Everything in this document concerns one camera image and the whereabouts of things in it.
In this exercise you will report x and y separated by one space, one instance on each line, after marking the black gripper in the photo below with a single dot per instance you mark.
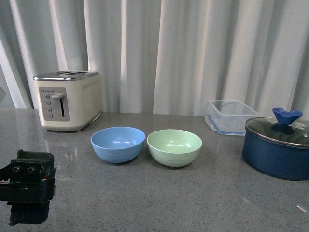
27 184

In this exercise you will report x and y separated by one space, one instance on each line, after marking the green plastic bowl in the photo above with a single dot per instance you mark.
174 148

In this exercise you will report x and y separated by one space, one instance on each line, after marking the blue plastic bowl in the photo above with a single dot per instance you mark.
118 144

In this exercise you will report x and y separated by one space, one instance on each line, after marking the cream two-slot toaster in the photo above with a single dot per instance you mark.
68 100

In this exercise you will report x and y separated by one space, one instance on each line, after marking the white pleated curtain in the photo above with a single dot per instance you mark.
161 56

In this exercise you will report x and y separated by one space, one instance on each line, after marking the clear plastic food container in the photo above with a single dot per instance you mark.
228 117

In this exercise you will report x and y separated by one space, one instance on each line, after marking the blue cooking pot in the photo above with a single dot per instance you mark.
275 159

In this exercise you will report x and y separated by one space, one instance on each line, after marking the glass pot lid blue knob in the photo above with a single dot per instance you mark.
282 128

